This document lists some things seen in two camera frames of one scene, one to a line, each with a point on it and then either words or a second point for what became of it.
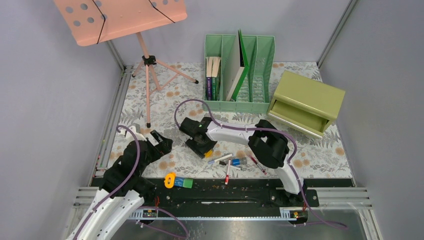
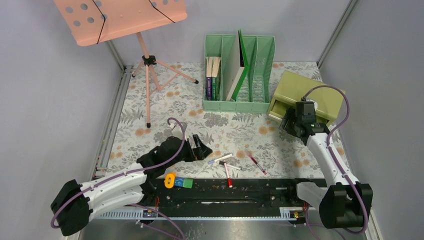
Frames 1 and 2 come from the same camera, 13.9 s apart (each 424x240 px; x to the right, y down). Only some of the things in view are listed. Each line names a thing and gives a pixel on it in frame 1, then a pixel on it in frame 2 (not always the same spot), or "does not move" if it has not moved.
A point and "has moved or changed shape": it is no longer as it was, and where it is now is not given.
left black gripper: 164,146 → 198,153
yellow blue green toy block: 171,180 does not move
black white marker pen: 222,163 does not move
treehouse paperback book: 215,79 does not move
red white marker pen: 227,176 has moved or changed shape
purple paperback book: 209,67 does not move
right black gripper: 199,150 → 290,114
